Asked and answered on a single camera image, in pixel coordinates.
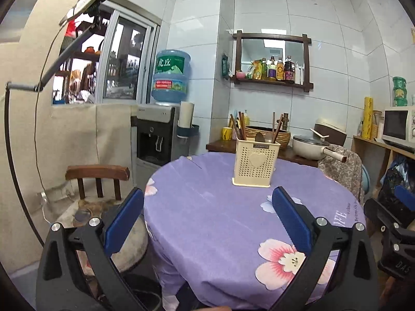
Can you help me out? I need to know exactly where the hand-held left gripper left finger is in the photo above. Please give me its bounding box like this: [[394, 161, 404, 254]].
[[36, 187, 153, 311]]

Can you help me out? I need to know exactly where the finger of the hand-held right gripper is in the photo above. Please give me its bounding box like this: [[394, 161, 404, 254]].
[[394, 184, 415, 213], [363, 199, 406, 234]]

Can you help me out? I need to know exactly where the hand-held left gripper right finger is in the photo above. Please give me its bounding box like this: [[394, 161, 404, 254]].
[[271, 186, 380, 311]]

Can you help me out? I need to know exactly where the cream perforated utensil holder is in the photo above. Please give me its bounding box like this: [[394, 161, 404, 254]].
[[232, 136, 281, 188]]

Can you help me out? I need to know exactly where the black plastic bag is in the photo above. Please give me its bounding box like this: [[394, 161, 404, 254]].
[[378, 157, 415, 221]]

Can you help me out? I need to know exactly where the blue plastic basin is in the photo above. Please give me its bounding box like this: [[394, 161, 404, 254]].
[[358, 164, 372, 198]]

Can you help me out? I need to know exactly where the cat print round cushion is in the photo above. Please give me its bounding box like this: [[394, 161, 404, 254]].
[[60, 199, 150, 273]]

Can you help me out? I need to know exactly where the light wooden shelf unit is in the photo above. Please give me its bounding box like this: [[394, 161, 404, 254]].
[[351, 135, 415, 198]]

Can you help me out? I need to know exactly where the floral patterned cloth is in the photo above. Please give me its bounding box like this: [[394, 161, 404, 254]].
[[318, 145, 364, 201]]

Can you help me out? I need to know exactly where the brown wooden chair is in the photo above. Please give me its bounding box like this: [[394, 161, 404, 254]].
[[65, 165, 131, 201]]

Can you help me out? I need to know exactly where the white microwave oven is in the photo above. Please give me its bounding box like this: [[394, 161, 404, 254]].
[[381, 106, 415, 153]]

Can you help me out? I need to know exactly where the purple floral tablecloth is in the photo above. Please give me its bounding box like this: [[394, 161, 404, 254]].
[[143, 152, 367, 310]]

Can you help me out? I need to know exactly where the wicker basket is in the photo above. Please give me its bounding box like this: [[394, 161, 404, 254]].
[[245, 126, 291, 150]]

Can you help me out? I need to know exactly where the grey black water dispenser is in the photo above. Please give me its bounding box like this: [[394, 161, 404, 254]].
[[130, 104, 180, 171]]

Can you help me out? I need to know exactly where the yellow roll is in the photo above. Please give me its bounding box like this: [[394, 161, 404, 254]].
[[361, 96, 375, 138]]

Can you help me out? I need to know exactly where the beige cloth cover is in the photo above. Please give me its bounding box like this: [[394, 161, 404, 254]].
[[0, 0, 137, 273]]

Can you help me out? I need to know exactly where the dark wooden side table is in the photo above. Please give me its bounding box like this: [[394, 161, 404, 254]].
[[206, 139, 320, 168]]

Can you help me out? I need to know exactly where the stack of green containers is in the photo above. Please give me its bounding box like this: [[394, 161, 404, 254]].
[[392, 76, 407, 107]]

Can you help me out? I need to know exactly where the paper cup dispenser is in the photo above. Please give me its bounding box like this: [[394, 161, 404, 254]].
[[177, 101, 200, 140]]

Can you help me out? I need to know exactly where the red label soy bottle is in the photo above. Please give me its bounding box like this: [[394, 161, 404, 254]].
[[284, 56, 295, 82]]

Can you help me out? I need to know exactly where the blue water bottle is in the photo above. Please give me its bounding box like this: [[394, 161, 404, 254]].
[[151, 49, 192, 106]]

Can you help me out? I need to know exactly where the yellow food packet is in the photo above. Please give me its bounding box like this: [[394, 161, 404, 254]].
[[248, 60, 263, 80]]

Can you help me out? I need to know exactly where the sliding window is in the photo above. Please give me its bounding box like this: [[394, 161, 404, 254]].
[[52, 2, 161, 106]]

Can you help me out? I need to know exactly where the dark wooden mirror shelf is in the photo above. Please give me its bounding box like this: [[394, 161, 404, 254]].
[[231, 31, 314, 93]]

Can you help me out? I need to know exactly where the phone on stand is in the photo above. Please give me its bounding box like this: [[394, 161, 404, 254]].
[[59, 0, 118, 26]]

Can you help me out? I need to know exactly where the white pan with handle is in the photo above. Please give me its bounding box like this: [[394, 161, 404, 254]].
[[293, 135, 347, 163]]

